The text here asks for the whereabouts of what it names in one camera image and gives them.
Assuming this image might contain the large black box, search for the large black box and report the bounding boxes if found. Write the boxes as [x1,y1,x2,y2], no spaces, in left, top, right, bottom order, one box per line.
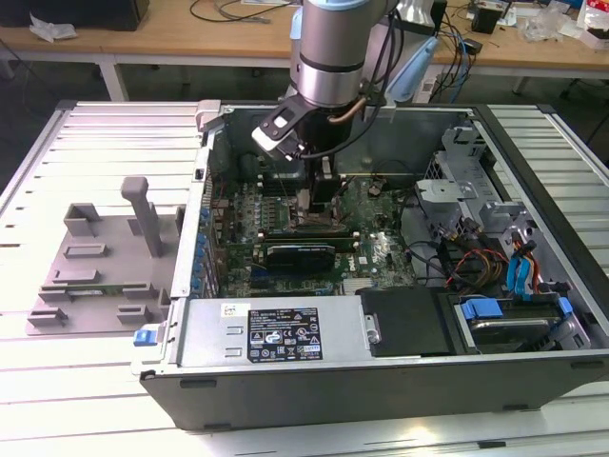
[0,0,151,32]

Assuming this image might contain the blue flat wire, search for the blue flat wire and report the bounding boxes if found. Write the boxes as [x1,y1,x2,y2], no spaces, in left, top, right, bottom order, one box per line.
[517,254,538,302]
[504,256,522,299]

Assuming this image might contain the black graphics card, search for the black graphics card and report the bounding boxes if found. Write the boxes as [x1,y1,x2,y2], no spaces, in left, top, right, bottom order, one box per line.
[263,243,337,276]

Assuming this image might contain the black rating label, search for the black rating label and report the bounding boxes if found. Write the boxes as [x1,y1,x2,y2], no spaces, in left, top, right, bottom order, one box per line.
[246,306,325,364]

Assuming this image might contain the wooden desk white frame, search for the wooden desk white frame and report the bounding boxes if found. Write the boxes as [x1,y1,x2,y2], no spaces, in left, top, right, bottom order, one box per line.
[0,0,609,104]

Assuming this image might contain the grey network cable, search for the grey network cable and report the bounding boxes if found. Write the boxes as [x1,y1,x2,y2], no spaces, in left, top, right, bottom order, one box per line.
[212,0,273,25]

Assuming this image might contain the black cylinder component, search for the black cylinder component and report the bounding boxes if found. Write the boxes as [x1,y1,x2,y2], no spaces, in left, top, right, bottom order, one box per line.
[237,151,261,181]

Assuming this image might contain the silver metal drive cage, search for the silver metal drive cage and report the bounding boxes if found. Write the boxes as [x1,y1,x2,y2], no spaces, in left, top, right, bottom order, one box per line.
[412,124,541,261]

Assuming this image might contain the silver power supply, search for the silver power supply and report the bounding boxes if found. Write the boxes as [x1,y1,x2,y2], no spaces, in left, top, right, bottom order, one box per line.
[176,295,373,368]

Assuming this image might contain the green motherboard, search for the green motherboard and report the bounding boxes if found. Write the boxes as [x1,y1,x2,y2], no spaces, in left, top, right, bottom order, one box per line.
[208,171,422,297]

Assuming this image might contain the clear plastic bags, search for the clear plastic bags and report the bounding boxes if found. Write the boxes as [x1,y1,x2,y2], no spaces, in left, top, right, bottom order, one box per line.
[521,5,582,45]

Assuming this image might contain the green RAM stick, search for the green RAM stick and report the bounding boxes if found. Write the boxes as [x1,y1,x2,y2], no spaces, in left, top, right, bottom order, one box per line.
[40,282,148,300]

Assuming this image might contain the hard disk blue carrier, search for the hard disk blue carrier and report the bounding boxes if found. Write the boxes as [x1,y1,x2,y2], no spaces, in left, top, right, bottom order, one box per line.
[454,295,575,354]

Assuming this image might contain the tall black box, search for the tall black box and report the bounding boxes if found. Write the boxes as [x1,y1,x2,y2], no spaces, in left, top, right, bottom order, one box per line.
[430,0,449,37]

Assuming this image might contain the white red bag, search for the white red bag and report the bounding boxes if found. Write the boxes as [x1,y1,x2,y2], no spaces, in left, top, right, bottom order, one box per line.
[576,0,609,50]

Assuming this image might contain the open black PC case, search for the open black PC case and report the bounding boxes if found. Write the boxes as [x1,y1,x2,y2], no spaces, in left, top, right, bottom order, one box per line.
[130,98,609,432]

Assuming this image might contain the silver chipset heatsink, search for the silver chipset heatsink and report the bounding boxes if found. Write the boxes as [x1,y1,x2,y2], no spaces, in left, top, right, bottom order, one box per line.
[342,278,380,295]

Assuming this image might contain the small black yellow box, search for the small black yellow box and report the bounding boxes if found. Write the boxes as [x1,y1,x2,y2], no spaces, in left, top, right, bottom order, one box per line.
[470,3,501,35]

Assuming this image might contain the grey case corner latch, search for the grey case corner latch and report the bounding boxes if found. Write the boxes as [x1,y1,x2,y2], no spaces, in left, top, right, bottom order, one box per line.
[195,98,225,132]

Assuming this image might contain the black plastic shroud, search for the black plastic shroud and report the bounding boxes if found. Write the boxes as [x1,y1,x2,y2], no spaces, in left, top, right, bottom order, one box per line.
[359,287,456,359]

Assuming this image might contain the grey parts rack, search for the grey parts rack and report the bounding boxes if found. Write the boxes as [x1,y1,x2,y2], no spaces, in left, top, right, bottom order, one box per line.
[26,176,186,338]

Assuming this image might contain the crumpled clear plastic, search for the crumpled clear plastic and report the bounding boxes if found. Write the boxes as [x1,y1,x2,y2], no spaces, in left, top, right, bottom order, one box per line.
[28,12,78,45]

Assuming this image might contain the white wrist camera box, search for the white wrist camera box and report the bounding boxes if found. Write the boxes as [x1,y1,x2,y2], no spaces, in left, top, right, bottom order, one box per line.
[250,101,313,162]

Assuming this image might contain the white labelled box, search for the white labelled box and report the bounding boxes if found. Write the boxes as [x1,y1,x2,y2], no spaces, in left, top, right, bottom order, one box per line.
[417,75,438,103]

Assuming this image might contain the CPU socket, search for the CPU socket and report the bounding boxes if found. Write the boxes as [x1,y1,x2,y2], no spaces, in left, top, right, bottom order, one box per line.
[285,195,343,232]

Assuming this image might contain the red yellow black wire bundle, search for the red yellow black wire bundle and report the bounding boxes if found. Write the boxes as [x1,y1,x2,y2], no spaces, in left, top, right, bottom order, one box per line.
[440,237,511,289]

